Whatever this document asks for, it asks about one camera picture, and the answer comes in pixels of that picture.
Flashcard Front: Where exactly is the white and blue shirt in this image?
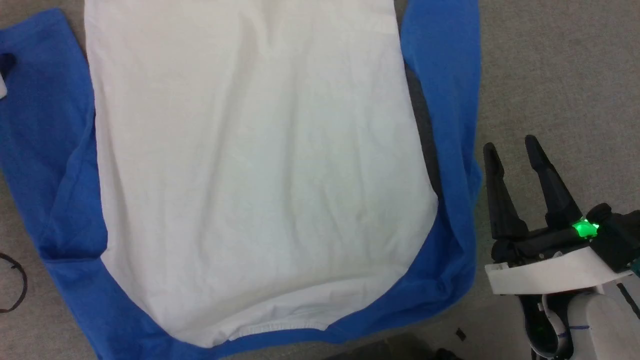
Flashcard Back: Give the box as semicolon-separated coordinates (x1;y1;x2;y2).
0;0;483;360

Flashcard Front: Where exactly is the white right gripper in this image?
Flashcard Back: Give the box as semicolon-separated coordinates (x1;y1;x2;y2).
482;134;635;297

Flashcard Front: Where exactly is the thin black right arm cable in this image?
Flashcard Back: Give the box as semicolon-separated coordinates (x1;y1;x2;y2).
616;282;640;321

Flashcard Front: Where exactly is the thin black cable loop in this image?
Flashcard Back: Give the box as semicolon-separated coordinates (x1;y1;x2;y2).
0;252;28;314

